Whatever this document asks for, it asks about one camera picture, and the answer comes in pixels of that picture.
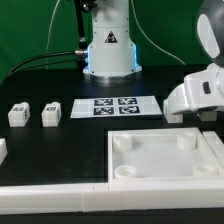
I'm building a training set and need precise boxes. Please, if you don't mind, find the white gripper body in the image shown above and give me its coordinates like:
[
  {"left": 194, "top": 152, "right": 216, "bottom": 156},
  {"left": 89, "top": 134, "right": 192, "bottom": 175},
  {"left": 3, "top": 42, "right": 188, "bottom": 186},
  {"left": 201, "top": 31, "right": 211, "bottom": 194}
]
[{"left": 167, "top": 64, "right": 224, "bottom": 115}]

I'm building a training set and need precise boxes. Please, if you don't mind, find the white square tabletop part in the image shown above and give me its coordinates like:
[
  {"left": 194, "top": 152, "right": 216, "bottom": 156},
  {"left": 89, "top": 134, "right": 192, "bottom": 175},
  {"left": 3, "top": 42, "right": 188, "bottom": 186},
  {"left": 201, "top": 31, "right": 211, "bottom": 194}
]
[{"left": 108, "top": 128, "right": 224, "bottom": 183}]

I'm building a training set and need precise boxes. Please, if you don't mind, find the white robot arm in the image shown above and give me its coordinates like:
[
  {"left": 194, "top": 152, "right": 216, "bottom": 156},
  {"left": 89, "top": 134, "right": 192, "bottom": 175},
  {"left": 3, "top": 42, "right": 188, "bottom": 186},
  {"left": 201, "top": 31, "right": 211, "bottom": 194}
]
[{"left": 84, "top": 0, "right": 224, "bottom": 114}]

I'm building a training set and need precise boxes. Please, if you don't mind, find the white sheet with markers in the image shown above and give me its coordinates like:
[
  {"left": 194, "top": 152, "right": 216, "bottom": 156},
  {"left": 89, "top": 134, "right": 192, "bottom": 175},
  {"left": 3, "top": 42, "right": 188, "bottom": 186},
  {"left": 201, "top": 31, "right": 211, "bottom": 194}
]
[{"left": 71, "top": 96, "right": 162, "bottom": 119}]

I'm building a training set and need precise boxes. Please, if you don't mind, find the white left fence block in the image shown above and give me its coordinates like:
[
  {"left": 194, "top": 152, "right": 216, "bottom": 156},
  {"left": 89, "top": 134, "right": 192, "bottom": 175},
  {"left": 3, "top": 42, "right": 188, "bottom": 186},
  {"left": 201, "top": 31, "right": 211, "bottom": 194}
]
[{"left": 0, "top": 138, "right": 8, "bottom": 165}]

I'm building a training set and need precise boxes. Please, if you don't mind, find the white front fence bar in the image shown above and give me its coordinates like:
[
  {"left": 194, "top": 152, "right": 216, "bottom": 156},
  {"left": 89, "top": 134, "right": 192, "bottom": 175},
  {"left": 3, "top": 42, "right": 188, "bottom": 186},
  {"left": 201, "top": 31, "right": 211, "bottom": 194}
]
[{"left": 0, "top": 180, "right": 224, "bottom": 215}]

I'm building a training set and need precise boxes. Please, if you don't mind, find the black cable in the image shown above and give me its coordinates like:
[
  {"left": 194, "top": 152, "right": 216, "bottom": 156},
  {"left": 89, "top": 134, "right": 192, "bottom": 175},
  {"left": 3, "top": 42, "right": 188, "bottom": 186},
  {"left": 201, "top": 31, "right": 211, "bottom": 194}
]
[{"left": 7, "top": 50, "right": 89, "bottom": 77}]

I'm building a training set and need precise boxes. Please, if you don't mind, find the black camera pole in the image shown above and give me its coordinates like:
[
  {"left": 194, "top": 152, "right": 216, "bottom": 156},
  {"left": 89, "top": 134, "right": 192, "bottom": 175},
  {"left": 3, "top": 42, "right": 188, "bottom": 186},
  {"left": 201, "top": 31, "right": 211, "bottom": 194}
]
[{"left": 73, "top": 0, "right": 97, "bottom": 80}]

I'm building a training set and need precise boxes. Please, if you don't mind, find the grey thin cable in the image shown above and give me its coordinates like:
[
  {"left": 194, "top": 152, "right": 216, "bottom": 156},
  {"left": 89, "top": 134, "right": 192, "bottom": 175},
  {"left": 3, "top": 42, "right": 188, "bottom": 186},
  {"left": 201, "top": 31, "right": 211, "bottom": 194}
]
[{"left": 45, "top": 0, "right": 63, "bottom": 70}]

